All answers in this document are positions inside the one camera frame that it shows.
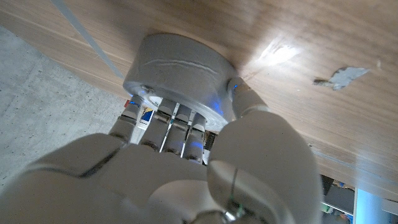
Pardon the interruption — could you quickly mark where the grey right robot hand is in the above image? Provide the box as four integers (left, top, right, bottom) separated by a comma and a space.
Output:
0, 77, 324, 224

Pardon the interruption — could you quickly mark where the grey duct tape roll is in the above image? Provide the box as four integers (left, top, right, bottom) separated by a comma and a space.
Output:
123, 32, 240, 133

